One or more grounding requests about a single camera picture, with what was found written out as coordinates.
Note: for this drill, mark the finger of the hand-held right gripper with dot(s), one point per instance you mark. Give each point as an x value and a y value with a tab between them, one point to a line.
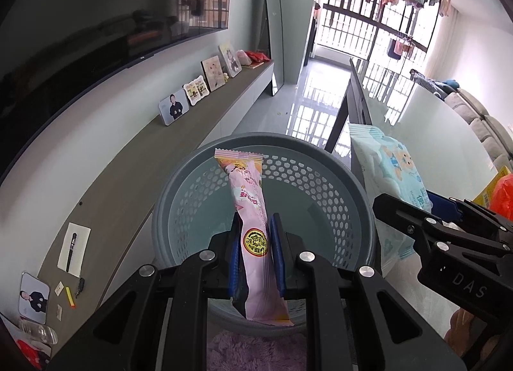
445	205
400	215

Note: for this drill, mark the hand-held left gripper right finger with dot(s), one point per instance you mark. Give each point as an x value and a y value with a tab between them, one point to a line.
277	263

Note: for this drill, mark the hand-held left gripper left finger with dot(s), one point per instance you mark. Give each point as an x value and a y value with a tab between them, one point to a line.
235	263

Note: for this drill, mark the light blue wet wipes pack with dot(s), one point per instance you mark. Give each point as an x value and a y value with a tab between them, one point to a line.
384	170

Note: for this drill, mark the orange plastic bag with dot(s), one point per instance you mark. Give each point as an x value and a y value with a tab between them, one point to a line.
503	194

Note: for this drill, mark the pink snack packet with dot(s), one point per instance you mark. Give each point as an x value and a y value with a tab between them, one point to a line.
249	194

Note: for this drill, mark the grey perforated plastic basket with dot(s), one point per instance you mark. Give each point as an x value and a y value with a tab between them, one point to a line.
188	211

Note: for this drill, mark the person's right hand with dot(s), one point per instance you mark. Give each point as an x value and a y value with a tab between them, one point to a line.
461	329

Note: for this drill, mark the yellow packet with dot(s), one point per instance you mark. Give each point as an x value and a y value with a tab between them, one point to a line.
487	192

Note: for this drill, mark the glass dining table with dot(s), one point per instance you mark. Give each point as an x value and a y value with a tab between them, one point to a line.
433	122

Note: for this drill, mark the beige sofa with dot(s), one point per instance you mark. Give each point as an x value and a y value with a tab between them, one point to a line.
481	122

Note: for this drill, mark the purple fluffy rug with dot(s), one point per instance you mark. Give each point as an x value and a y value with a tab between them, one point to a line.
256	351

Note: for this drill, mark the blue cloth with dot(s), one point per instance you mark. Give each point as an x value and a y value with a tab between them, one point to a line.
451	84

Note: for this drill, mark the plaid garment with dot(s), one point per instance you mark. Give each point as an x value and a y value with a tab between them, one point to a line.
425	82

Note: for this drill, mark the grey television console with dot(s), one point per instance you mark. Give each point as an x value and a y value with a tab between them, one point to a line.
132	170

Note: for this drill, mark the white paper sheet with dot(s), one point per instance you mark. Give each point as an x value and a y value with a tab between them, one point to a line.
82	243

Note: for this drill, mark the black key fob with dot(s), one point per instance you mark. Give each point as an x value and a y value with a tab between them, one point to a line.
80	287

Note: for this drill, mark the small hanging garments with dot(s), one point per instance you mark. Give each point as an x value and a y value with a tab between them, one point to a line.
398	48

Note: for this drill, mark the black pen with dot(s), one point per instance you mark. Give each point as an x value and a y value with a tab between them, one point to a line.
71	251

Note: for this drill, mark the yellow highlighter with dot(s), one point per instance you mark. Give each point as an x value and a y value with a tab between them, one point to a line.
71	298

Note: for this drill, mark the rounded portrait photo tile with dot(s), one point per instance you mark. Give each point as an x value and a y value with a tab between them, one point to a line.
34	298

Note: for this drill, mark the pink plush toy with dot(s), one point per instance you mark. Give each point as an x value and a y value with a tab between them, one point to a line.
243	57

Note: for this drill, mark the red cloth item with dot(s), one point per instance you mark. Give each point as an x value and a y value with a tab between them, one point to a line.
256	57

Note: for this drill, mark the clear plastic bottle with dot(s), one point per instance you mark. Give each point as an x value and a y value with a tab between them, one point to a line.
38	333

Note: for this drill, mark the black window grille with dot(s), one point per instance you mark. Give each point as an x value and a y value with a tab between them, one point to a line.
340	6

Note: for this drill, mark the red packet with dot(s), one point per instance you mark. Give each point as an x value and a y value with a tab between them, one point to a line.
30	355

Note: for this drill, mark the tall leaning mirror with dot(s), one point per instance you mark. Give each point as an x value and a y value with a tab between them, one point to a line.
274	26

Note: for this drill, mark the large black television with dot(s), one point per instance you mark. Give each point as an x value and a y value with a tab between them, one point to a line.
80	34

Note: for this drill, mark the portrait photo frame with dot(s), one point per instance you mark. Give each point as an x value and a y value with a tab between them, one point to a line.
174	106

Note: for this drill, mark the scalloped white photo frame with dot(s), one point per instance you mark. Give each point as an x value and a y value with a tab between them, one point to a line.
196	91

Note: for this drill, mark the beige child photo frame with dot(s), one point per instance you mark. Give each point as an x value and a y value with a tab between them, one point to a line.
213	74

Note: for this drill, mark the pink child photo frame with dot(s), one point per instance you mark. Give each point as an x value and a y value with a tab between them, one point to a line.
230	59

